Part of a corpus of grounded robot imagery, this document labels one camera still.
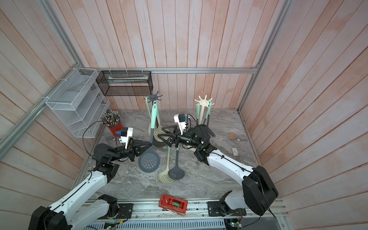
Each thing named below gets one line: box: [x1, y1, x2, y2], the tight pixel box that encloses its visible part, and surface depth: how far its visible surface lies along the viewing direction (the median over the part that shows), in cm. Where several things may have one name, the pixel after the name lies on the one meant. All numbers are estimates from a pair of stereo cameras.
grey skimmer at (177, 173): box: [167, 147, 185, 181], surface depth 87 cm
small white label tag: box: [231, 147, 239, 157], surface depth 97 cm
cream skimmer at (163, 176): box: [158, 145, 175, 184], surface depth 85 cm
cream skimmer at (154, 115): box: [150, 100, 157, 129], surface depth 60 cm
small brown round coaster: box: [229, 132, 237, 139], surface depth 106 cm
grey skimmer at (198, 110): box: [196, 103, 200, 120], surface depth 72 cm
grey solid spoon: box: [138, 104, 161, 173], surface depth 66 cm
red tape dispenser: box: [158, 193, 189, 217], surface depth 73 cm
